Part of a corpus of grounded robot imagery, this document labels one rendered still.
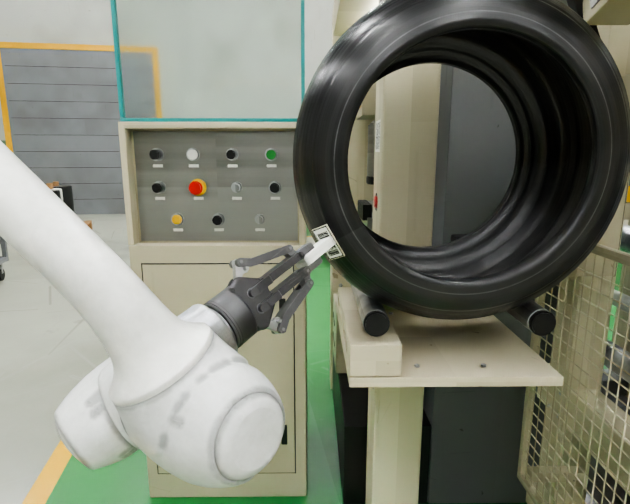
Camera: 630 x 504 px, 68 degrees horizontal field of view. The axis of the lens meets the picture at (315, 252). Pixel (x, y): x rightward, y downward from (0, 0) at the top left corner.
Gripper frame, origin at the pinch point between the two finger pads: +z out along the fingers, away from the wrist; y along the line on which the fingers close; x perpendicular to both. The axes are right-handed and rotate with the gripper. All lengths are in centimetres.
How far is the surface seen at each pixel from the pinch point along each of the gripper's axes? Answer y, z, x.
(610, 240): 37, 63, 15
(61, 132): -277, 283, -869
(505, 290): 21.3, 18.0, 15.5
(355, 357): 19.5, -1.7, -3.0
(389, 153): -4.4, 42.5, -12.6
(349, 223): -1.2, 5.5, 4.3
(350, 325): 17.4, 5.2, -9.0
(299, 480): 81, 9, -87
